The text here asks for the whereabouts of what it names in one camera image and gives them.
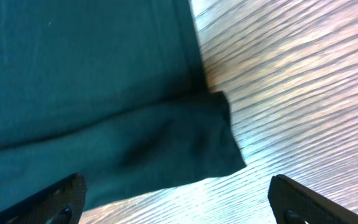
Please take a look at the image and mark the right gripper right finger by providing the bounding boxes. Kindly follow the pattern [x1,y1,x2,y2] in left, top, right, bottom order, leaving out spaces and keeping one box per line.
[268,174,358,224]

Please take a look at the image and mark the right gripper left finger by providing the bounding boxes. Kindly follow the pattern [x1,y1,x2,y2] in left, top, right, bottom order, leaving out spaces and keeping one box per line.
[0,174,87,224]

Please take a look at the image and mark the black t-shirt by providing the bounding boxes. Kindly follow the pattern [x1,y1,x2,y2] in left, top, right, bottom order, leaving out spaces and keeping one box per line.
[0,0,245,211]

